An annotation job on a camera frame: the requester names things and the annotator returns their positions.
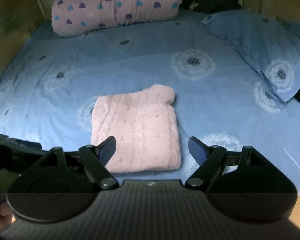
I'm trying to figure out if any pink knit cardigan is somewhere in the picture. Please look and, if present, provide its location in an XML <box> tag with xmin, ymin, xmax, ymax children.
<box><xmin>91</xmin><ymin>85</ymin><xmax>181</xmax><ymax>173</ymax></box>

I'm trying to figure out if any blue dandelion bed sheet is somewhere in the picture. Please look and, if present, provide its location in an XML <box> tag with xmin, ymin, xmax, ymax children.
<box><xmin>0</xmin><ymin>11</ymin><xmax>300</xmax><ymax>193</ymax></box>

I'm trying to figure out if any blue pillow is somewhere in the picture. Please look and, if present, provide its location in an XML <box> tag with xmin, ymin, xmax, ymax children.
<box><xmin>202</xmin><ymin>10</ymin><xmax>300</xmax><ymax>107</ymax></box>

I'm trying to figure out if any pink heart-print rolled quilt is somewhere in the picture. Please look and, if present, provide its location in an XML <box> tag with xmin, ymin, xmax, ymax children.
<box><xmin>51</xmin><ymin>0</ymin><xmax>182</xmax><ymax>37</ymax></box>

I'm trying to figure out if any person's left hand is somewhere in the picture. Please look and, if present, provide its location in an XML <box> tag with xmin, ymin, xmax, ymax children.
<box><xmin>0</xmin><ymin>193</ymin><xmax>16</xmax><ymax>231</ymax></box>

